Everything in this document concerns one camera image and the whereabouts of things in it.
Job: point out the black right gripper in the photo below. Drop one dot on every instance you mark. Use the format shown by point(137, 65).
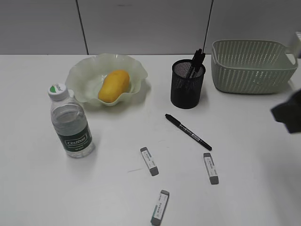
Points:
point(289, 113)

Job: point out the grey white eraser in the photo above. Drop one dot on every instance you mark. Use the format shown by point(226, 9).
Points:
point(160, 208)
point(211, 169)
point(148, 159)

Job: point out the black marker pen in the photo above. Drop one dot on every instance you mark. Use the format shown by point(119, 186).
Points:
point(179, 125)
point(189, 71)
point(197, 61)

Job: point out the grey white eraser front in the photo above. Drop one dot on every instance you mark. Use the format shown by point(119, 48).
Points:
point(160, 208)

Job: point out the yellow mango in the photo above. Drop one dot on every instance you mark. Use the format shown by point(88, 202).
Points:
point(115, 83)

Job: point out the clear plastic water bottle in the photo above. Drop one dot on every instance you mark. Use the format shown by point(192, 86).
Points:
point(70, 122)

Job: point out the green plastic woven basket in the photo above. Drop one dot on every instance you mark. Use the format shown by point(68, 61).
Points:
point(251, 66)

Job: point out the black mesh pen holder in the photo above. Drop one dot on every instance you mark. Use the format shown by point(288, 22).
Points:
point(185, 92)

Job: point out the translucent wavy glass plate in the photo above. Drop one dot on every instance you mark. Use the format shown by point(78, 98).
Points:
point(86, 77)

